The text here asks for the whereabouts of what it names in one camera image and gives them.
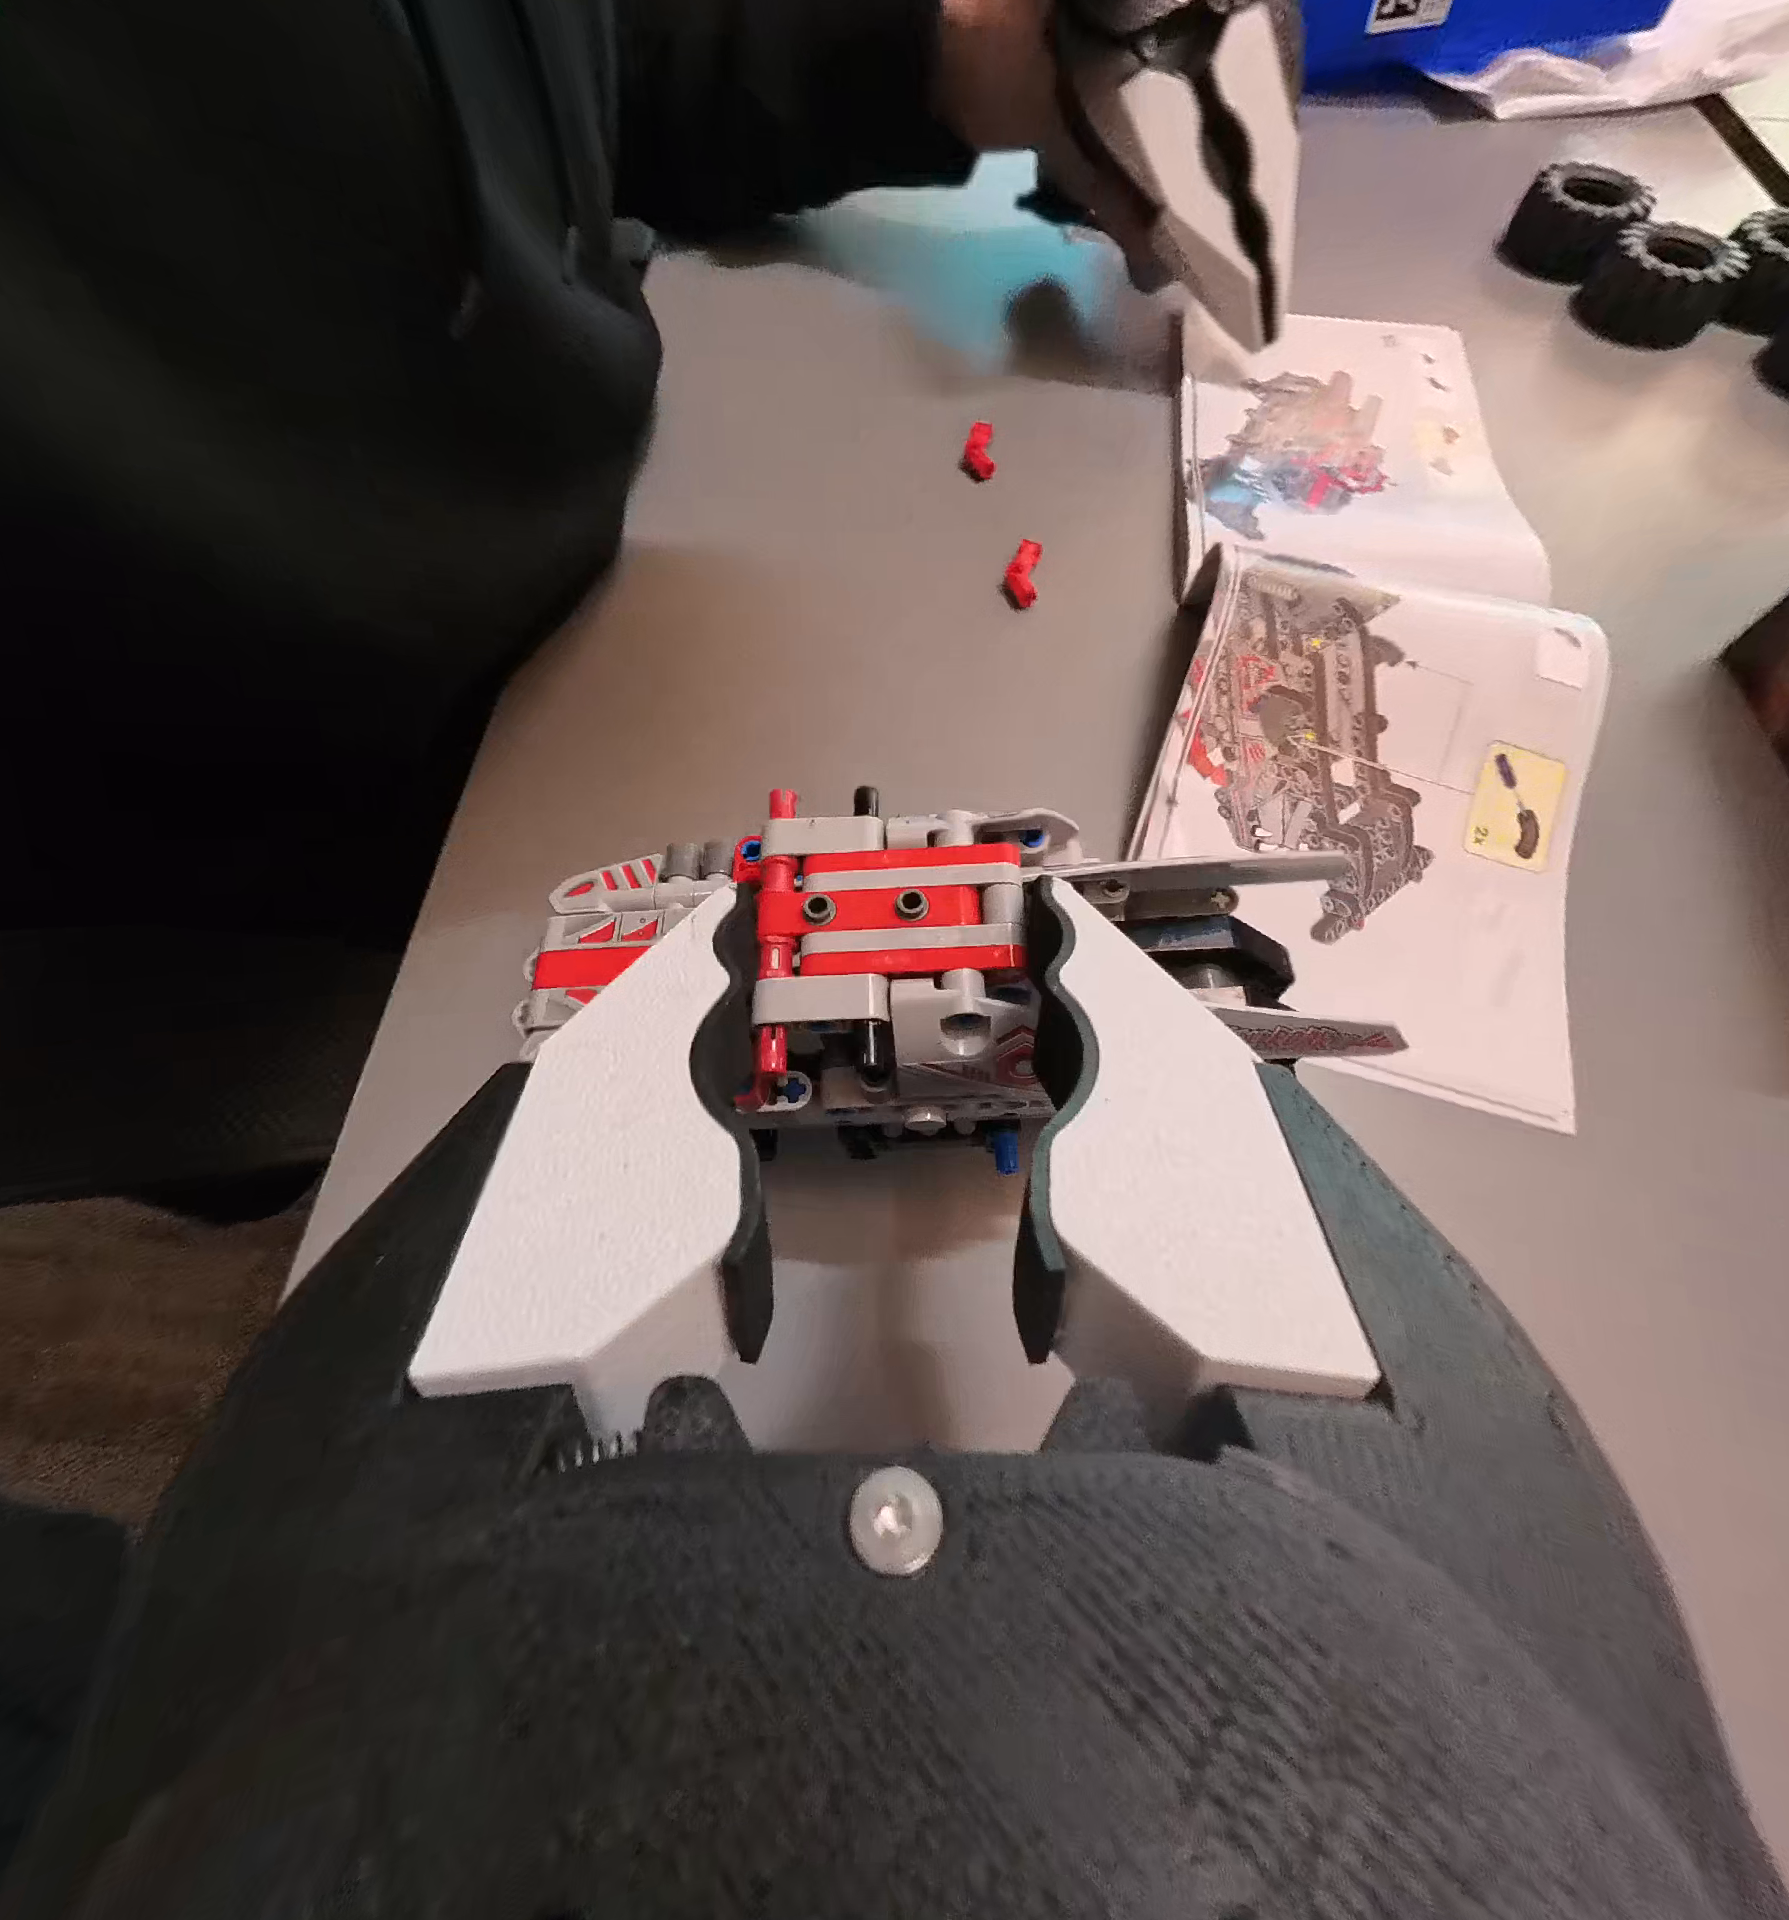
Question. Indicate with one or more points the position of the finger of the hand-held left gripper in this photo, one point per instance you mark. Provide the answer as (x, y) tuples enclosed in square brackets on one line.
[(1274, 91), (1171, 194)]

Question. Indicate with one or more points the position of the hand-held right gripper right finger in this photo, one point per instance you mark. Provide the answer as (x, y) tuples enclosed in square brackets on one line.
[(1208, 1200)]

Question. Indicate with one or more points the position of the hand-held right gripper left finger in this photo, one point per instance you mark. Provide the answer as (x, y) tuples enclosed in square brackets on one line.
[(594, 1200)]

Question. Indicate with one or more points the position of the red angled connector piece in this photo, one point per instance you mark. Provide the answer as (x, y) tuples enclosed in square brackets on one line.
[(979, 450), (1025, 574)]

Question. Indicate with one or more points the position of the grey red toy truck model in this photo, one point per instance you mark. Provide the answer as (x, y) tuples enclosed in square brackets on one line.
[(895, 908)]

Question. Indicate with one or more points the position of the person's left forearm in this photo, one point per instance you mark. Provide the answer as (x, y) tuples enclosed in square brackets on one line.
[(791, 106)]

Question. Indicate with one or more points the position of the grey desk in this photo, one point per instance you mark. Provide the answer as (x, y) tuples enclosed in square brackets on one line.
[(865, 675)]

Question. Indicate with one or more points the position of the person's left hand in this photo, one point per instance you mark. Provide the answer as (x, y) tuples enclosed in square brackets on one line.
[(992, 69)]

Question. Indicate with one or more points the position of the blue container with tag sticker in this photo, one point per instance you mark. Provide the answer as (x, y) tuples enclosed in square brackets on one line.
[(1509, 47)]

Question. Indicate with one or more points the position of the building instruction booklet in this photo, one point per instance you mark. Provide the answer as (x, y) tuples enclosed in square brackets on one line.
[(1435, 929)]

